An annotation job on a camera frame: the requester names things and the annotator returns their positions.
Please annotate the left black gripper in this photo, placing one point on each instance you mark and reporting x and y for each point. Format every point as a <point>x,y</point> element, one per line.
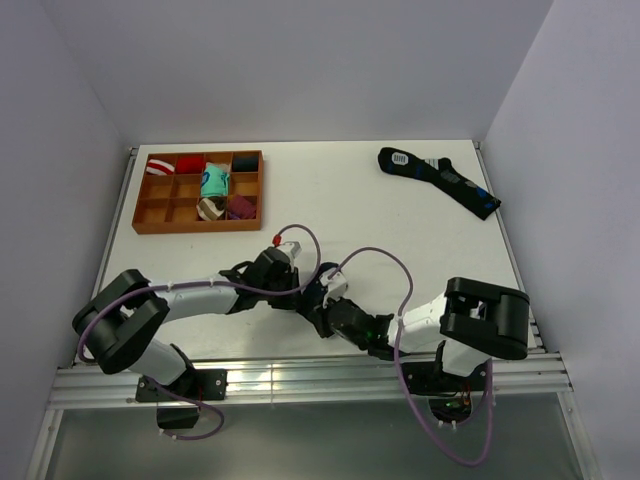
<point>289,302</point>

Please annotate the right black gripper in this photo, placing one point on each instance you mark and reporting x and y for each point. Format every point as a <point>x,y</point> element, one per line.
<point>319,318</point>

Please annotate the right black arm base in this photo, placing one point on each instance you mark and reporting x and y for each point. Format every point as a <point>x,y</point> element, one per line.
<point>449,396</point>

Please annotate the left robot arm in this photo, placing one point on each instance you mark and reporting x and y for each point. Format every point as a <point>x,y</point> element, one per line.
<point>119,325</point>

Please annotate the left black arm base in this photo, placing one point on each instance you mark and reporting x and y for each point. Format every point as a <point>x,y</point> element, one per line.
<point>180,405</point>

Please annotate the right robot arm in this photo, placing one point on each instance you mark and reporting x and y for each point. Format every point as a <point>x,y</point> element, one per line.
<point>469,323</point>

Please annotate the purple sock roll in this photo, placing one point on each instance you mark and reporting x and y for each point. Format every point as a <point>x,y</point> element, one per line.
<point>241,208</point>

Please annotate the brown white sock roll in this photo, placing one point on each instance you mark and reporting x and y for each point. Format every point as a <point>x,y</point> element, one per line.
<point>211,208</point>

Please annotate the teal sock roll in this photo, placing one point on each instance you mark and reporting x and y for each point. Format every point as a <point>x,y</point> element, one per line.
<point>214,182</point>

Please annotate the dark navy sock roll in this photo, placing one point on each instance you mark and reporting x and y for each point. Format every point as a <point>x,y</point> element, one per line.
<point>246,163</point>

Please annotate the red white striped sock roll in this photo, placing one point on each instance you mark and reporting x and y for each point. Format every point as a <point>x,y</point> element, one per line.
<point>159,167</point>

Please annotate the brown wooden organizer tray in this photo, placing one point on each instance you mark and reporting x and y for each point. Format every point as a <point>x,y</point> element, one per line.
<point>167,204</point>

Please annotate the black blue patterned sock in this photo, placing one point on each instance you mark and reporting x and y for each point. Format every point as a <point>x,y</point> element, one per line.
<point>440,173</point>

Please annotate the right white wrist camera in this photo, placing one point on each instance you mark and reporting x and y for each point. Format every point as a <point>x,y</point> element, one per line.
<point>334,285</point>

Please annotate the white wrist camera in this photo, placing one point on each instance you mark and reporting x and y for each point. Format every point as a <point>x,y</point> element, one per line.
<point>291,249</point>
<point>334,285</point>

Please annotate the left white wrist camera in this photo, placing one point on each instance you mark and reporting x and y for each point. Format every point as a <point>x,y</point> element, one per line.
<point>291,249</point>

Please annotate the aluminium table frame rail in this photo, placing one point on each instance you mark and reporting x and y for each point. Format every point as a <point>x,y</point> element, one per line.
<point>313,380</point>

